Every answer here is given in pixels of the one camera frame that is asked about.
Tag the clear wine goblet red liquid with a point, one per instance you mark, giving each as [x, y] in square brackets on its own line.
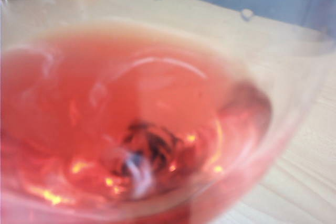
[118, 119]

